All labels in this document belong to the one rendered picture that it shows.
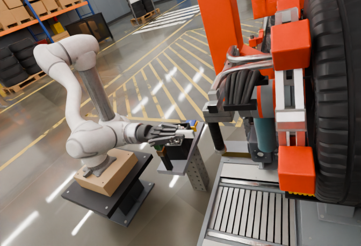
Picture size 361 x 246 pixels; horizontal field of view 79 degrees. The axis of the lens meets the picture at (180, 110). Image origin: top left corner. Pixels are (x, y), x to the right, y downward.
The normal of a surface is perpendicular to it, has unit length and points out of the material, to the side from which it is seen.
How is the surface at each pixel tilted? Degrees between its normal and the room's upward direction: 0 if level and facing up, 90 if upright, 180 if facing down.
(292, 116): 45
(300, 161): 0
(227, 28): 90
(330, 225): 0
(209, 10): 90
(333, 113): 63
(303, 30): 35
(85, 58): 105
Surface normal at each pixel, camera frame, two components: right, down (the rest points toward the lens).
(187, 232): -0.30, -0.80
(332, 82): -0.46, -0.02
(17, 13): 0.83, 0.04
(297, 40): -0.45, -0.31
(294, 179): -0.35, 0.60
